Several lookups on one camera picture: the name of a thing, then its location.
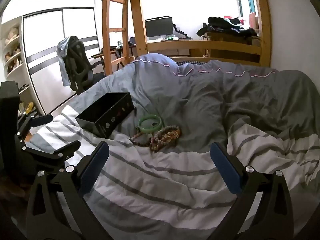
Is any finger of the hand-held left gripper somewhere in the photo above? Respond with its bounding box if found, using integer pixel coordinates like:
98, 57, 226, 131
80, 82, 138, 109
23, 140, 81, 174
17, 114, 53, 136

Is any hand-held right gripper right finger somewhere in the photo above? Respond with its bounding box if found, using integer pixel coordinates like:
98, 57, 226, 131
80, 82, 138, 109
209, 142, 295, 240

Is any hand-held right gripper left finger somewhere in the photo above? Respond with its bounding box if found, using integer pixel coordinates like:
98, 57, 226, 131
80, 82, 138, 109
25, 141, 110, 240

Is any dark bead bracelet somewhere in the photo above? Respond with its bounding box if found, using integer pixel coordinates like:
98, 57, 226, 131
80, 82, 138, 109
129, 132, 152, 147

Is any black rectangular box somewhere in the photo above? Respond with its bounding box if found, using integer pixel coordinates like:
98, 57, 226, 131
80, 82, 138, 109
75, 92, 136, 138

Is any green jade bangle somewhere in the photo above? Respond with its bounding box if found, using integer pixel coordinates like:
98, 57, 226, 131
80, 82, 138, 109
138, 114, 165, 132

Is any amber bead bracelet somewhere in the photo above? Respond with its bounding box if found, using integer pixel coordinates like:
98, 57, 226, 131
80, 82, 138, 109
160, 125, 181, 141

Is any white pink bead bracelet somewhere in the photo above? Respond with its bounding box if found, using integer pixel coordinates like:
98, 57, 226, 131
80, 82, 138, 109
149, 133, 177, 153

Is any white shelf unit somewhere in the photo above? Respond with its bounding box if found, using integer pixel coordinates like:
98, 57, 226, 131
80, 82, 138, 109
0, 16, 39, 117

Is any denim shirt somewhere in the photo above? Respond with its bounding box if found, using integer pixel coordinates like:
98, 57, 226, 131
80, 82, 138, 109
56, 37, 76, 87

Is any white sliding door wardrobe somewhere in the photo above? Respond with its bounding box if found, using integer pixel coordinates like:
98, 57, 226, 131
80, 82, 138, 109
22, 7, 103, 116

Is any black office chair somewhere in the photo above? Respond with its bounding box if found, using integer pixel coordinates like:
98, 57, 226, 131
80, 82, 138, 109
60, 36, 105, 96

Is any grey striped duvet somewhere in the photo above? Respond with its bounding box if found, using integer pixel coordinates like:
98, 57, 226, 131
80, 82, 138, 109
24, 53, 320, 240

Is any beige plush toy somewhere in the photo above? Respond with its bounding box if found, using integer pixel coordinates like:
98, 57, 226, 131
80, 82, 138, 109
4, 27, 20, 46

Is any wooden folding table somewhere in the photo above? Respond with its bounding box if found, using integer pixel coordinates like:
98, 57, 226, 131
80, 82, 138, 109
91, 50, 118, 76

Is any checkered bed sheet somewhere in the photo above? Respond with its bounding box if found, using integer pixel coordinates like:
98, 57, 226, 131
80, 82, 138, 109
174, 57, 209, 66

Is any wooden cabinet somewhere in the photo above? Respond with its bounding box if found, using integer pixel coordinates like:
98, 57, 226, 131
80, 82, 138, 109
204, 31, 262, 58

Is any wooden desk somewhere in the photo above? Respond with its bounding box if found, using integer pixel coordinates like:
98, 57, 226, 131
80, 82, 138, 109
110, 36, 194, 57

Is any pile of dark clothes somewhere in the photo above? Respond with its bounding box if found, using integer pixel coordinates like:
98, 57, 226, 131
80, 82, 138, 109
196, 16, 258, 38

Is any black computer monitor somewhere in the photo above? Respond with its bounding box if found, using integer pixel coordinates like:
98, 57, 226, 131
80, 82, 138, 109
144, 17, 174, 38

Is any wooden bunk bed frame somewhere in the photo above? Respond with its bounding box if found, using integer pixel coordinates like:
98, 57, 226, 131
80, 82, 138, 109
101, 0, 273, 76

